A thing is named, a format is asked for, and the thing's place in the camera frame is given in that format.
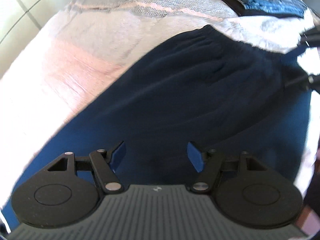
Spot navy blue garment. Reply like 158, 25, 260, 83
3, 23, 313, 228

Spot grey pink patterned bedspread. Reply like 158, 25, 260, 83
1, 0, 313, 206

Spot cream wardrobe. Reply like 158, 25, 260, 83
1, 0, 71, 76

